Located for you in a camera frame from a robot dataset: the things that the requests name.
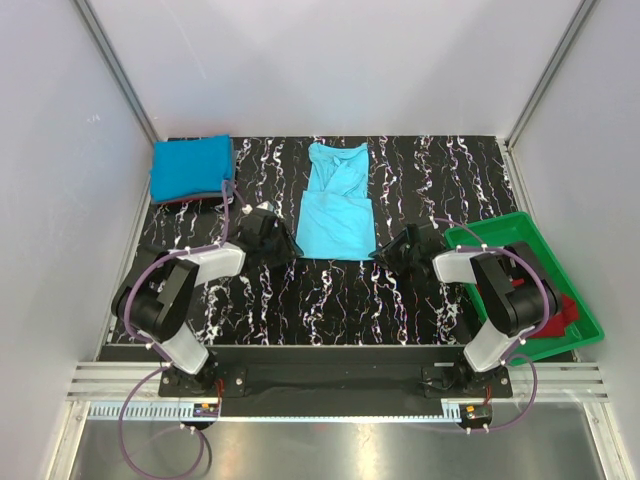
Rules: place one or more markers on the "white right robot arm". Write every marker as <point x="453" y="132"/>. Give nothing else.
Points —
<point x="490" y="270"/>

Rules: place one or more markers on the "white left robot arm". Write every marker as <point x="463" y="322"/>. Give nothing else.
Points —
<point x="154" y="298"/>

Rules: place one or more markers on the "folded grey t shirt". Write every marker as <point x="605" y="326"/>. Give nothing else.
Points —
<point x="225" y="186"/>

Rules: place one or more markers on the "green plastic tray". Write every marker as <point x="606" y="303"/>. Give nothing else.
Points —
<point x="549" y="246"/>

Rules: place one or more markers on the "red t shirt in tray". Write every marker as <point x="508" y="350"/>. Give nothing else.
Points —
<point x="567" y="315"/>

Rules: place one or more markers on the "light blue t shirt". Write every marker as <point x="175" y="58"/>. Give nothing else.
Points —
<point x="336" y="218"/>

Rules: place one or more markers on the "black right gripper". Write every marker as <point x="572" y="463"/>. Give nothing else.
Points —
<point x="401" y="248"/>

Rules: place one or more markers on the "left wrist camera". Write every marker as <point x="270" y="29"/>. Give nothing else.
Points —
<point x="262" y="215"/>

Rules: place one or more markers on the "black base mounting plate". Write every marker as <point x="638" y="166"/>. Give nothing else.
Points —
<point x="283" y="382"/>

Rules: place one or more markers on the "folded red t shirt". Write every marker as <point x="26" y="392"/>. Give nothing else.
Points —
<point x="180" y="201"/>

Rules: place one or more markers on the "white slotted cable duct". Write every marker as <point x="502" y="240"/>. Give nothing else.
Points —
<point x="153" y="411"/>

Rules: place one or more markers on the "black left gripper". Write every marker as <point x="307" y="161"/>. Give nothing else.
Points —
<point x="273" y="240"/>

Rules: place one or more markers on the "folded blue t shirt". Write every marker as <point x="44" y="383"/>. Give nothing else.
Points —
<point x="191" y="168"/>

